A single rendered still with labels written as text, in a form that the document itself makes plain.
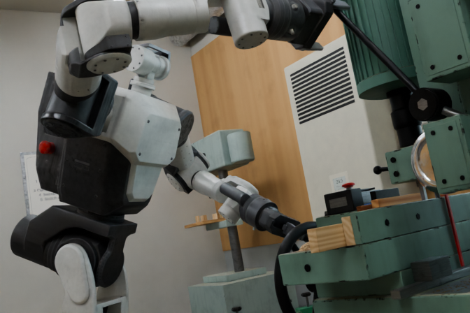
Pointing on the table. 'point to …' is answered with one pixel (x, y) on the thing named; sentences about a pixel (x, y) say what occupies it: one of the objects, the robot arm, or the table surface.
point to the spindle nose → (403, 117)
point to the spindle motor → (374, 24)
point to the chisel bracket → (401, 166)
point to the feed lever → (419, 94)
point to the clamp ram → (384, 193)
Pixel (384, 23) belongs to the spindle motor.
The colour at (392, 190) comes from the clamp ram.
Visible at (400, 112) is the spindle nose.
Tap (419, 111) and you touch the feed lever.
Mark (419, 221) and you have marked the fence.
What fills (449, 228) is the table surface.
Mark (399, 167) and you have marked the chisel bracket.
